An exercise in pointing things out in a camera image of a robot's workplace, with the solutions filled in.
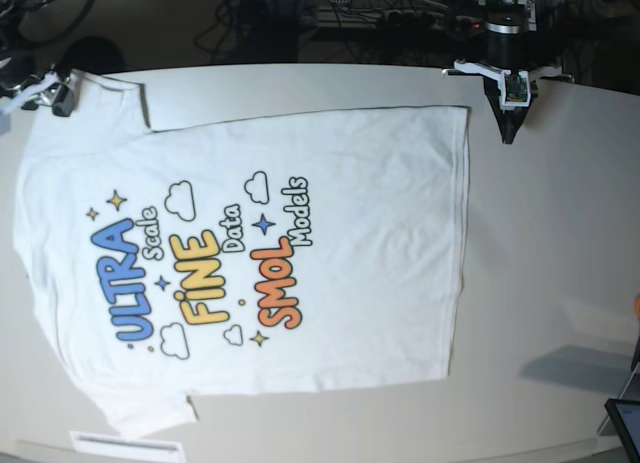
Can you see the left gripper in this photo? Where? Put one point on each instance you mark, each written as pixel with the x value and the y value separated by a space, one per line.
pixel 509 122

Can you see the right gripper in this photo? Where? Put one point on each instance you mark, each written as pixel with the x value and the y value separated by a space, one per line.
pixel 58 96

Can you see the white printed T-shirt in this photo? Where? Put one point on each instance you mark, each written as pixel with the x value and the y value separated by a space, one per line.
pixel 298 253

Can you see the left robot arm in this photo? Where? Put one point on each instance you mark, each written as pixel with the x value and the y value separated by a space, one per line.
pixel 506 24

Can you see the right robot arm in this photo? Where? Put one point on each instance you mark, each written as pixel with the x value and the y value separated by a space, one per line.
pixel 18 69

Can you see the power strip with red light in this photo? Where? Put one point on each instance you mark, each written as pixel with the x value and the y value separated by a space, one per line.
pixel 394 20

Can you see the black tablet device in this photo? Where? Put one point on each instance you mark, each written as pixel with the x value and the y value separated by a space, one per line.
pixel 628 432

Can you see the white paper label strip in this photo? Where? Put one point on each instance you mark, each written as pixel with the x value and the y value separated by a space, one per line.
pixel 120 448

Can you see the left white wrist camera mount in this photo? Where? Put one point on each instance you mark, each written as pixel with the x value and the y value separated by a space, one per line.
pixel 515 88

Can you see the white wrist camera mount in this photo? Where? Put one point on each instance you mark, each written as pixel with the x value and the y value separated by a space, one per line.
pixel 23 96
pixel 515 88

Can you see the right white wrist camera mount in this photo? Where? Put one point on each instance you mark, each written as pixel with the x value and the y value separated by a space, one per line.
pixel 23 96

